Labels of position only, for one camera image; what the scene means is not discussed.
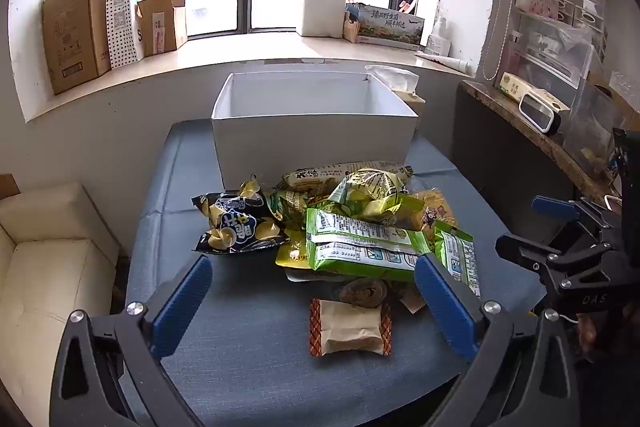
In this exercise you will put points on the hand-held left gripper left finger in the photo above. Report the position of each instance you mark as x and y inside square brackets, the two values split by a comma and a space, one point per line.
[182, 302]

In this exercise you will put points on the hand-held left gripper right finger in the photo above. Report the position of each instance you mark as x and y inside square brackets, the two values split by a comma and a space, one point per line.
[445, 307]

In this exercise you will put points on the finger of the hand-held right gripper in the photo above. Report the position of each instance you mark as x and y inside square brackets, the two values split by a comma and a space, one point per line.
[525, 252]
[555, 207]

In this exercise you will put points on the round brown cookie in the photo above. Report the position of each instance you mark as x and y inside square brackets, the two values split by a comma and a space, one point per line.
[365, 293]

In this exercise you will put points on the black chips bag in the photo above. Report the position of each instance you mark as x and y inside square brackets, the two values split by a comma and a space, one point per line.
[235, 222]

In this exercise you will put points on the large green snack packet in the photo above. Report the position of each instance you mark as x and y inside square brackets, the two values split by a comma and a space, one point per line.
[360, 242]

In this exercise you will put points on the yellow snack packet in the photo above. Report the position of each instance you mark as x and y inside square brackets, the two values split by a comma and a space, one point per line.
[292, 252]

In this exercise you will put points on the yellow-green snack bag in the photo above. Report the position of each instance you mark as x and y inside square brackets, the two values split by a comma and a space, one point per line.
[375, 194]

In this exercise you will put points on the green foil snack packet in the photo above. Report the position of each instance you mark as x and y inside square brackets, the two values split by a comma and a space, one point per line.
[287, 207]

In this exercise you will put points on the long cream printed snack packet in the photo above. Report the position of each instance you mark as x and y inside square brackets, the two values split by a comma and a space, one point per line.
[310, 177]

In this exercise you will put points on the white cardboard box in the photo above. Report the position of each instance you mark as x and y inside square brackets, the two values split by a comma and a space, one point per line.
[310, 142]

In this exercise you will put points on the small white orange sachet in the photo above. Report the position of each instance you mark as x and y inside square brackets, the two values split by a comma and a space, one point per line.
[412, 303]

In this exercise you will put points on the small green snack packet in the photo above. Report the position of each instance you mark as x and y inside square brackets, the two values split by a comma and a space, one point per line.
[457, 257]

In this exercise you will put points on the blue fabric table cover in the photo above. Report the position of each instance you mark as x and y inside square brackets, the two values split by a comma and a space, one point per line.
[250, 332]

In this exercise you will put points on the dark wooden shelf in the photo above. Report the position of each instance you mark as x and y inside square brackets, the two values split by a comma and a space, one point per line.
[500, 147]

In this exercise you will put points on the clear plastic bag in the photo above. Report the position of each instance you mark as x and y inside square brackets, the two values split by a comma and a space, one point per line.
[595, 122]

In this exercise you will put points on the white digital clock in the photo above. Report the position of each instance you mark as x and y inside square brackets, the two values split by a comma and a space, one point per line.
[537, 114]

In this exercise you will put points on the brown pastry in orange-edged wrapper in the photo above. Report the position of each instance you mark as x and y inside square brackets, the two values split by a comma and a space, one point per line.
[350, 329]

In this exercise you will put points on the orange cartoon snack packet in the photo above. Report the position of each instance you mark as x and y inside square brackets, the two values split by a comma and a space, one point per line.
[435, 209]

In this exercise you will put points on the cream packet with green label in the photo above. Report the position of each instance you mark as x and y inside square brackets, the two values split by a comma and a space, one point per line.
[512, 84]

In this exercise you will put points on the white leather sofa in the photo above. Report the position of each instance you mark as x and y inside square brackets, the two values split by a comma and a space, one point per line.
[45, 272]

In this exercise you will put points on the clear plastic organizer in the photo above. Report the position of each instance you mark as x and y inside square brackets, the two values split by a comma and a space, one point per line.
[550, 47]

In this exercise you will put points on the white tube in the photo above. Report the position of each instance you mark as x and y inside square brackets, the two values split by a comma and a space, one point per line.
[445, 62]

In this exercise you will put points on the white mini drawer unit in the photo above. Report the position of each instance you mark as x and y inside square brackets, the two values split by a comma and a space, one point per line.
[560, 7]

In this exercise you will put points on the white plastic bottle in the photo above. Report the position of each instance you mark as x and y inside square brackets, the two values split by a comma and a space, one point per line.
[437, 41]

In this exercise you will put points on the cream tissue pack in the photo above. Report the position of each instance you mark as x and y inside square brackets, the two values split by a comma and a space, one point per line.
[395, 79]

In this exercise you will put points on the landscape printed carton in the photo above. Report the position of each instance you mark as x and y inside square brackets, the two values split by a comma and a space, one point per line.
[392, 27]

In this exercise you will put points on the small brown holder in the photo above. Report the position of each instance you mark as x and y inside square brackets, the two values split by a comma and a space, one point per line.
[351, 29]

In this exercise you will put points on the small open cardboard box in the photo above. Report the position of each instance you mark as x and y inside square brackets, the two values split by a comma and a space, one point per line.
[160, 27]

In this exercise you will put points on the polka dot paper bag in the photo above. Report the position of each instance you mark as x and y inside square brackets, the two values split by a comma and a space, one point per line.
[120, 17]

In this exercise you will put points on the large brown cardboard box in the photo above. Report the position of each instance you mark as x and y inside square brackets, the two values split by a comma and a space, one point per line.
[70, 32]

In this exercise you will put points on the white box on windowsill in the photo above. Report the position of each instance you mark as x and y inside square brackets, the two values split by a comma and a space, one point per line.
[322, 14]

